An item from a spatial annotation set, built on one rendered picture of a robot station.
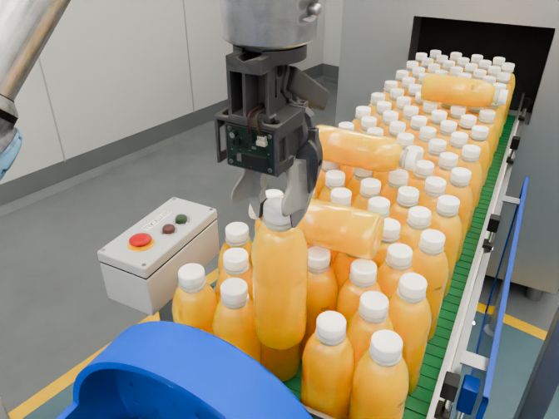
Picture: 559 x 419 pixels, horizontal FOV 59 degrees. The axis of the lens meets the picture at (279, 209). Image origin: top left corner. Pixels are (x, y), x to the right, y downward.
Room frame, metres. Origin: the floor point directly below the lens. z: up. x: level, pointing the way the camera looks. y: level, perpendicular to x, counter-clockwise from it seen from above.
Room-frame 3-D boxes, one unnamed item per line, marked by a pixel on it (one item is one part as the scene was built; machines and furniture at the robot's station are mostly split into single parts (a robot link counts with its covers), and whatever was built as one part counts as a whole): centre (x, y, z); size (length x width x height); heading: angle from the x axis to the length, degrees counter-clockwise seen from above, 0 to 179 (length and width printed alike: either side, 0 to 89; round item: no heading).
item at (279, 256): (0.50, 0.00, 1.16); 0.07 x 0.07 x 0.19
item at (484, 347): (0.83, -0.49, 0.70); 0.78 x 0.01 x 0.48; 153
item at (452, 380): (0.49, -0.25, 0.94); 0.03 x 0.02 x 0.08; 153
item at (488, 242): (0.93, -0.48, 0.94); 0.03 x 0.02 x 0.08; 153
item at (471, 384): (0.84, -0.47, 0.70); 0.80 x 0.05 x 0.50; 153
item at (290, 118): (0.48, 0.01, 1.40); 0.09 x 0.08 x 0.12; 153
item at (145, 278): (0.70, 0.21, 1.05); 0.20 x 0.10 x 0.10; 153
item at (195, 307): (0.57, 0.13, 1.00); 0.07 x 0.07 x 0.19
